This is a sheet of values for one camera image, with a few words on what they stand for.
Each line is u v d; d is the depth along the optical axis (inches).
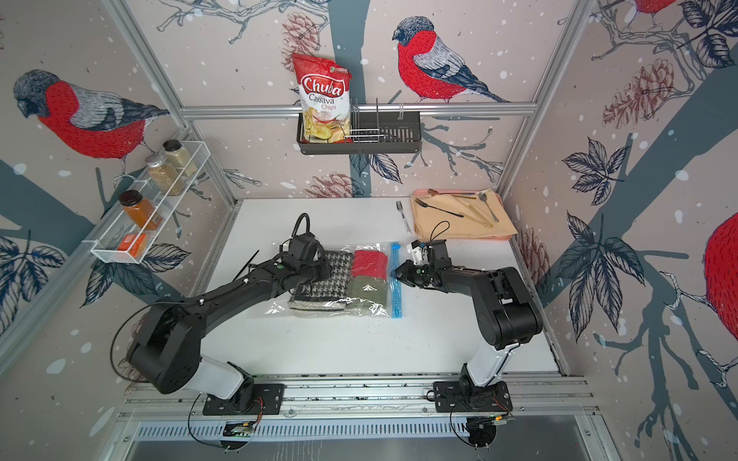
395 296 36.1
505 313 18.0
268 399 28.7
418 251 35.3
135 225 28.6
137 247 26.3
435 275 28.5
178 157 31.5
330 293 34.9
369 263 36.9
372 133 37.3
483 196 47.8
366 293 34.8
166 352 16.8
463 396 27.0
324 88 30.8
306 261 27.6
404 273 33.7
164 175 29.5
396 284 35.3
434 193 48.0
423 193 48.1
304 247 26.9
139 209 26.2
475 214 45.2
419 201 46.9
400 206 46.5
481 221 44.8
